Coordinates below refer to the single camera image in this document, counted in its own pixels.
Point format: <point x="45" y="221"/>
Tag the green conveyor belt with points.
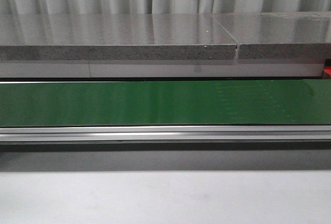
<point x="303" y="101"/>

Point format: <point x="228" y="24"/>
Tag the grey stone countertop slab right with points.
<point x="301" y="36"/>

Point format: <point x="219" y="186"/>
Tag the grey stone countertop slab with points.
<point x="114" y="37"/>
<point x="301" y="36"/>

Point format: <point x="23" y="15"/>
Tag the grey stone countertop slab left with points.
<point x="114" y="37"/>

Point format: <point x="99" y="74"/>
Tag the red plastic tray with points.
<point x="327" y="72"/>

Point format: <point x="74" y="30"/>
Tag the aluminium conveyor side rail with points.
<point x="164" y="134"/>

